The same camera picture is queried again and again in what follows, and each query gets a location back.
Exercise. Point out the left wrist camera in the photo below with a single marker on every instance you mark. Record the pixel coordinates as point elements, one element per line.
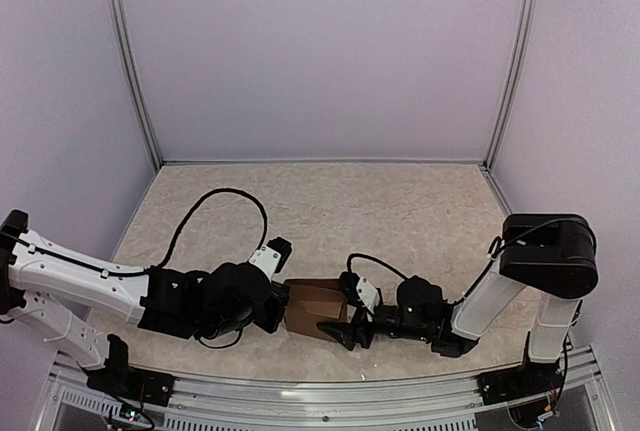
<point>271,258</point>

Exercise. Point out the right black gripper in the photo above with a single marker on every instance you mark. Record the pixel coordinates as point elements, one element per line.
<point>348,337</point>

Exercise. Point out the left aluminium corner post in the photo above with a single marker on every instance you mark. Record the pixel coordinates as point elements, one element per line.
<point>133,83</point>

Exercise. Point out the right aluminium corner post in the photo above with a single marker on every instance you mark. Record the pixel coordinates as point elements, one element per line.
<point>516,64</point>

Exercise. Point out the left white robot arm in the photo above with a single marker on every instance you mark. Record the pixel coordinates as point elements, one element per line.
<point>38,277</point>

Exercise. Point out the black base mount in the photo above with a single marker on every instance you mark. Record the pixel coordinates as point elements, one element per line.
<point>120,379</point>
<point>524,380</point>

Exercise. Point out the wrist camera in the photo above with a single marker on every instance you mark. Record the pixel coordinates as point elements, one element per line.
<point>360,292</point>
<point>271,258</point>

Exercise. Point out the front aluminium frame rail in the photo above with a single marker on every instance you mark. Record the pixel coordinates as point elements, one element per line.
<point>447,402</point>

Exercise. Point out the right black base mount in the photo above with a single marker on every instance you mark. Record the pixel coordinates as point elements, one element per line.
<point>524,380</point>

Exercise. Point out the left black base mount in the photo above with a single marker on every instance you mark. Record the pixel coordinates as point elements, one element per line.
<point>120,379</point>

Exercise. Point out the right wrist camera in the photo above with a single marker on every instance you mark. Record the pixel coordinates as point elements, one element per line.
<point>360,292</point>

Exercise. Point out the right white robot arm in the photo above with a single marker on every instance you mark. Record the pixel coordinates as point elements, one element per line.
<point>552,253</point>

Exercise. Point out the back aluminium floor rail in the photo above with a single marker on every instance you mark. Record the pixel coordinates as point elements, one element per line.
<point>321,161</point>

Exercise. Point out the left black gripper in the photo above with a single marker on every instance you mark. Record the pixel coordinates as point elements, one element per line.
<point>270,322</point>

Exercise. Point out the aluminium corner post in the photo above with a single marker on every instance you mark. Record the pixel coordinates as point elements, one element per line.
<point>516,64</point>
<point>133,83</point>

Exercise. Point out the brown cardboard box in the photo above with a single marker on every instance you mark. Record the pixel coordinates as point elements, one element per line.
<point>314,301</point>

